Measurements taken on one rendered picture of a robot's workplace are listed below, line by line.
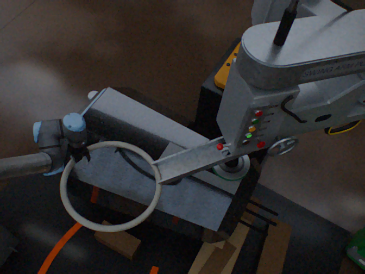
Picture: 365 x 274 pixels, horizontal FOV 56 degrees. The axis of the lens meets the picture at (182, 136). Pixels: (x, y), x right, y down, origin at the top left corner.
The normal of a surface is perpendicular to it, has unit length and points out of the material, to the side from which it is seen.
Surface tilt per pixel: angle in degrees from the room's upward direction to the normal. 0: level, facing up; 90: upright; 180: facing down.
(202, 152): 16
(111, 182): 45
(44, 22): 0
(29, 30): 0
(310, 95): 4
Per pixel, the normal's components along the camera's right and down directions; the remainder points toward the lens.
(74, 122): 0.24, -0.57
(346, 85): -0.55, -0.29
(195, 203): -0.24, 0.14
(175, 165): -0.18, -0.47
